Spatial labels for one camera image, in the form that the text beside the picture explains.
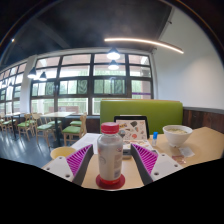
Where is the black tablet with stickers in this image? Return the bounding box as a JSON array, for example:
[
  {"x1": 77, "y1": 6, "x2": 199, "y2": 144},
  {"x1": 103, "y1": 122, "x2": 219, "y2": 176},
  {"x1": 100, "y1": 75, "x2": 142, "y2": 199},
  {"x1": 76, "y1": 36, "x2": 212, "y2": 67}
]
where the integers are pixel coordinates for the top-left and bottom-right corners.
[{"x1": 113, "y1": 115, "x2": 150, "y2": 143}]

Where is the long linear ceiling light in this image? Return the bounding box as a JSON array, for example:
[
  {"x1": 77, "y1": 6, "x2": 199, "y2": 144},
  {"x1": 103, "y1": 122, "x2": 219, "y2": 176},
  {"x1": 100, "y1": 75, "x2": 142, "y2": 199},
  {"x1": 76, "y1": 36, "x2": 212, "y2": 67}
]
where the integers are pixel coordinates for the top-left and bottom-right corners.
[{"x1": 103, "y1": 36, "x2": 185, "y2": 55}]

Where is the flat round red coaster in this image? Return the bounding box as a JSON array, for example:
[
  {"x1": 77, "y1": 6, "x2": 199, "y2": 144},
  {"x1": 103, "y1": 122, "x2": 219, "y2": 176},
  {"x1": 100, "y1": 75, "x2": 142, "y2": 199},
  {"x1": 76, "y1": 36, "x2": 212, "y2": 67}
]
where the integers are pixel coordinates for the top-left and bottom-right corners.
[{"x1": 95, "y1": 173, "x2": 126, "y2": 190}]

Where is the group of green-seated wooden chairs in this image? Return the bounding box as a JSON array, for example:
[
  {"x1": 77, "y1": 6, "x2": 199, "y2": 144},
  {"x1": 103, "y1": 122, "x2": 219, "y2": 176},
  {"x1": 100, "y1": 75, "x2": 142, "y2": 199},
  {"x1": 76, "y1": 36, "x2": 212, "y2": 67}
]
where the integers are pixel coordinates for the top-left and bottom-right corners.
[{"x1": 0, "y1": 112, "x2": 88, "y2": 148}]

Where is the yellow mug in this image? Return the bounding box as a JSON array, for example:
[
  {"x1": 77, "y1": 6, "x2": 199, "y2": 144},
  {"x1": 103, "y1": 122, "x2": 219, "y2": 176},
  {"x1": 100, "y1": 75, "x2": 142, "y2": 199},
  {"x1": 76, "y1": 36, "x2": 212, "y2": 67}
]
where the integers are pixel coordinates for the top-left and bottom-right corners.
[{"x1": 49, "y1": 146, "x2": 78, "y2": 160}]

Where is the white bowl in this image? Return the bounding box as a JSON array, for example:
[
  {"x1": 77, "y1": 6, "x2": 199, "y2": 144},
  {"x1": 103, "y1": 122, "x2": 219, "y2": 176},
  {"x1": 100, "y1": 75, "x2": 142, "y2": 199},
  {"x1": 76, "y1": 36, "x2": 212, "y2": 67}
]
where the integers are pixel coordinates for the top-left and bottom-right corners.
[{"x1": 162, "y1": 124, "x2": 194, "y2": 148}]

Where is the red-capped clear drink bottle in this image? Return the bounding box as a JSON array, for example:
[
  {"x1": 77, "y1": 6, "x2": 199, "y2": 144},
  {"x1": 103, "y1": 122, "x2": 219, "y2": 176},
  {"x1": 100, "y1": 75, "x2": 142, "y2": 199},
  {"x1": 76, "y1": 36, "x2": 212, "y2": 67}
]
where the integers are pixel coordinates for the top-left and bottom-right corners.
[{"x1": 96, "y1": 121, "x2": 125, "y2": 186}]

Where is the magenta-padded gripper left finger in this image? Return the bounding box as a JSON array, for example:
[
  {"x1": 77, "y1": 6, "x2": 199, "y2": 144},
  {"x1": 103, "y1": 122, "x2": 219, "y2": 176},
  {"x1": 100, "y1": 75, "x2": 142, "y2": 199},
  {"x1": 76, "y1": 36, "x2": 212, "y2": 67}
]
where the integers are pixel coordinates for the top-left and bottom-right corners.
[{"x1": 41, "y1": 143, "x2": 95, "y2": 187}]

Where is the green upholstered bench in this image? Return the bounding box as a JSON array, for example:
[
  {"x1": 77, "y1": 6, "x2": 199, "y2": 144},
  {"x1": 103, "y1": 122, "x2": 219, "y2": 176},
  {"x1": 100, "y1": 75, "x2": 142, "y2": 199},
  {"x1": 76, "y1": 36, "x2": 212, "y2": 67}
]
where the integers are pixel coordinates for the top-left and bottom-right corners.
[{"x1": 99, "y1": 98, "x2": 184, "y2": 136}]

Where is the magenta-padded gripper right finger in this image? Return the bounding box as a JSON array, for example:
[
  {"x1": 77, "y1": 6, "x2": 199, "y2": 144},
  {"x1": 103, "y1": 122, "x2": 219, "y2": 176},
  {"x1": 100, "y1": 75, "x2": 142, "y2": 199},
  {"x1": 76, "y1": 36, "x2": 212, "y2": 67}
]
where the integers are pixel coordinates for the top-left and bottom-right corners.
[{"x1": 129, "y1": 143, "x2": 184, "y2": 187}]

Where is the group of pendant lamps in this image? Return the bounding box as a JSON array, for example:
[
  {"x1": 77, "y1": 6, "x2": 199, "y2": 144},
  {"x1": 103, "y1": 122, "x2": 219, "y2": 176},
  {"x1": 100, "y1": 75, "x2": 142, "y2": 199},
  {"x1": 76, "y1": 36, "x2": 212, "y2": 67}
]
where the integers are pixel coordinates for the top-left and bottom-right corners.
[{"x1": 27, "y1": 46, "x2": 122, "y2": 83}]

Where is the wooden dining table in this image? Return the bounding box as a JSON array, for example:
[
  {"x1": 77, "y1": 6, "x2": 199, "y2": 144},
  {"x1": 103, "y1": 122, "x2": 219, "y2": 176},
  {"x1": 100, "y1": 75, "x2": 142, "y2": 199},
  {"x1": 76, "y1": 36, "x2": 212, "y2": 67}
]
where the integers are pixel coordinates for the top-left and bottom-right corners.
[{"x1": 39, "y1": 111, "x2": 76, "y2": 148}]

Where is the small blue-capped bottle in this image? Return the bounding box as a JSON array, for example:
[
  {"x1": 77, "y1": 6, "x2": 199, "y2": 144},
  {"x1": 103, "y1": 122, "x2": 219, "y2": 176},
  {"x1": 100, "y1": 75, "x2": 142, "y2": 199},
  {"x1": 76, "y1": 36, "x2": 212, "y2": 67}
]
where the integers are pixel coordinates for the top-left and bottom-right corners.
[{"x1": 151, "y1": 131, "x2": 159, "y2": 147}]

